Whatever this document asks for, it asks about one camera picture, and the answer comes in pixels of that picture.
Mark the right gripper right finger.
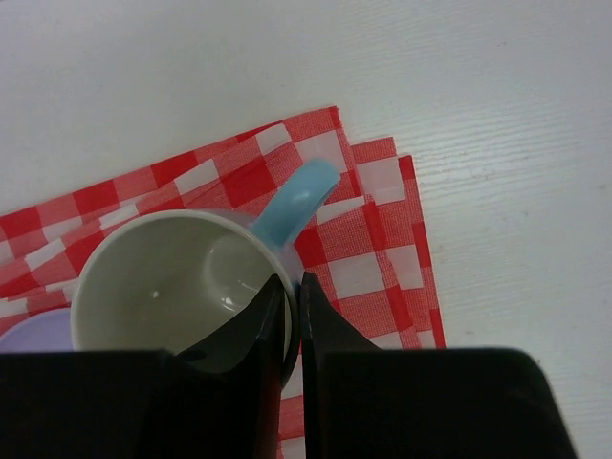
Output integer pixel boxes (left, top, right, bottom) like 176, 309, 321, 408
299, 273, 576, 458

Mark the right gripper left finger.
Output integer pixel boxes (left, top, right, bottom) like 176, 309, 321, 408
1, 276, 285, 458

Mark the light blue mug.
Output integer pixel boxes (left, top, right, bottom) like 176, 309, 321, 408
71, 159, 340, 379

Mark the red white checkered cloth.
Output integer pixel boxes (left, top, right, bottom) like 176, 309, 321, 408
0, 105, 447, 440

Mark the purple plate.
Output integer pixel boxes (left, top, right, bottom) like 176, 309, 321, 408
0, 308, 74, 354

